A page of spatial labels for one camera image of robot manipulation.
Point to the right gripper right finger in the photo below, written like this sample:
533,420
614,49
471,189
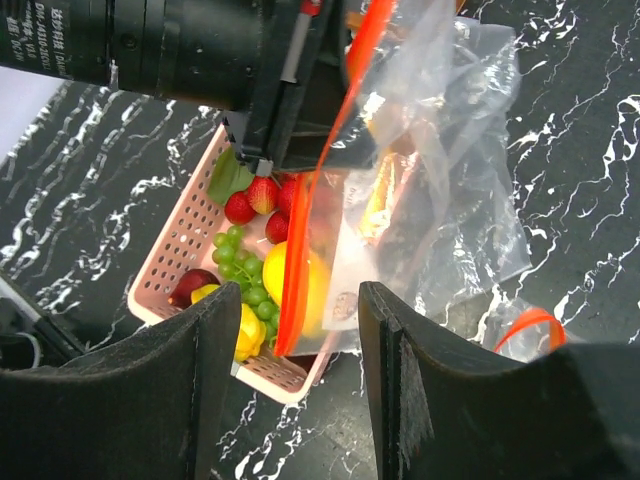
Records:
442,407

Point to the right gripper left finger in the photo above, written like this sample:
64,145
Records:
146,407

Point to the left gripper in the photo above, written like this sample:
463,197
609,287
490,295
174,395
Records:
298,89

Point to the red strawberry bunch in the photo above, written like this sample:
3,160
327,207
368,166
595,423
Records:
245,196

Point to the green grape bunch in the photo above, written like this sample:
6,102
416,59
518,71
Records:
238,264

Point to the clear zip bag orange zipper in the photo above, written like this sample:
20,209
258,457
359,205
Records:
433,217

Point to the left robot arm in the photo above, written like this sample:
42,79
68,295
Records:
203,51

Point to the dark red plum left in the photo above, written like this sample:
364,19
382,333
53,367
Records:
191,281

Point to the yellow starfruit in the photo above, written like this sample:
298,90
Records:
252,331

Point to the pink plastic basket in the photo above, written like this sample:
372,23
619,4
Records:
186,242

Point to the yellow mango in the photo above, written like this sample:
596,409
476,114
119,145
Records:
315,294

